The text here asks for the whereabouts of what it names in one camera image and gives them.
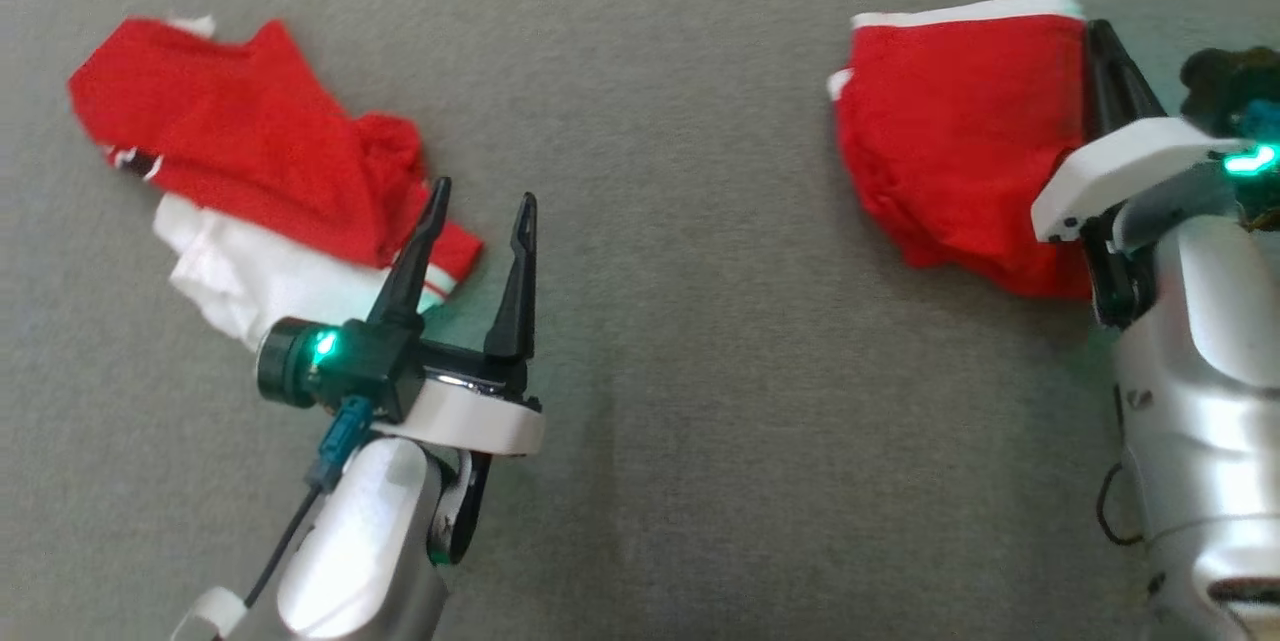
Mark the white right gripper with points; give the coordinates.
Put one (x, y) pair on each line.
(1120, 171)

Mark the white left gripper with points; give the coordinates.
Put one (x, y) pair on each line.
(480, 421)

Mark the red shorts with white trim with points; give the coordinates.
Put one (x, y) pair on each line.
(960, 141)

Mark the red jersey number 23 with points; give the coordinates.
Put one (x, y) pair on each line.
(250, 141)

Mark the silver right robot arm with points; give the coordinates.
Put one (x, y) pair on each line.
(1210, 401)

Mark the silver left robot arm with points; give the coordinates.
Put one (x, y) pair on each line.
(360, 541)

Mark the grey fabric sofa seat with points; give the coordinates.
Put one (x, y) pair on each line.
(680, 221)

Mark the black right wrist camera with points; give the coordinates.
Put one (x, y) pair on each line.
(1225, 81)

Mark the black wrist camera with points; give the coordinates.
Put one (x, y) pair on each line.
(1225, 81)
(370, 366)

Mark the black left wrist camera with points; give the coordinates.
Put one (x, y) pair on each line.
(370, 366)

